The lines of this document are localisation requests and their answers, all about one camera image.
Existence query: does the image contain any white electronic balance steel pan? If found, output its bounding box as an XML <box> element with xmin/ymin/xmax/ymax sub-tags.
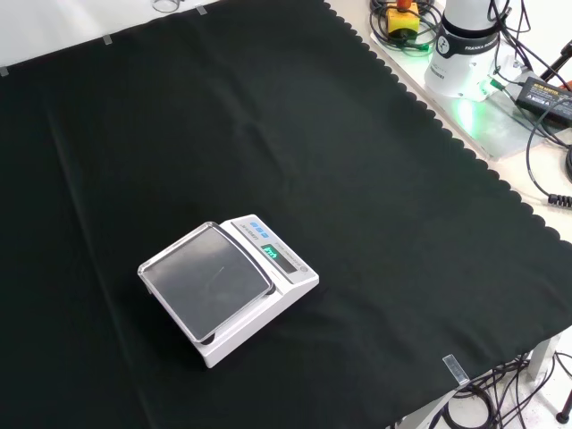
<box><xmin>137</xmin><ymin>214</ymin><xmax>321</xmax><ymax>369</ymax></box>

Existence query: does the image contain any black bench cloth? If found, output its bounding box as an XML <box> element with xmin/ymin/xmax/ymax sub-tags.
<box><xmin>0</xmin><ymin>0</ymin><xmax>572</xmax><ymax>429</ymax></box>

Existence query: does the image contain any yellow stop button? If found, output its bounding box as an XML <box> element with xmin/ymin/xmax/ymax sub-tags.
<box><xmin>385</xmin><ymin>0</ymin><xmax>421</xmax><ymax>37</ymax></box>

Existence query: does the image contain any black power adapter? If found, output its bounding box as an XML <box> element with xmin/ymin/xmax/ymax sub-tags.
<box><xmin>515</xmin><ymin>76</ymin><xmax>572</xmax><ymax>125</ymax></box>

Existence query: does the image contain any grey table leg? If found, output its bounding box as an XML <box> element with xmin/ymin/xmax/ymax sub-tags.
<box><xmin>528</xmin><ymin>333</ymin><xmax>562</xmax><ymax>382</ymax></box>

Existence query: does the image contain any black tripod leg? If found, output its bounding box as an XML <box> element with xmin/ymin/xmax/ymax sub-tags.
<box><xmin>538</xmin><ymin>38</ymin><xmax>572</xmax><ymax>93</ymax></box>

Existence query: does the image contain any black cable bundle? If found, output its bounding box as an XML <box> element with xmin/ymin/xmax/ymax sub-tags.
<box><xmin>369</xmin><ymin>0</ymin><xmax>442</xmax><ymax>55</ymax></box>

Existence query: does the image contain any black floor cable tangle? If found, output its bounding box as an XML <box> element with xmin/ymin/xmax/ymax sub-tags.
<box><xmin>440</xmin><ymin>351</ymin><xmax>572</xmax><ymax>429</ymax></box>

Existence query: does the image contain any black adapter cable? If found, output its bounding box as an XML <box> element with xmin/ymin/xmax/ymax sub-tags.
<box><xmin>525</xmin><ymin>105</ymin><xmax>572</xmax><ymax>207</ymax></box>

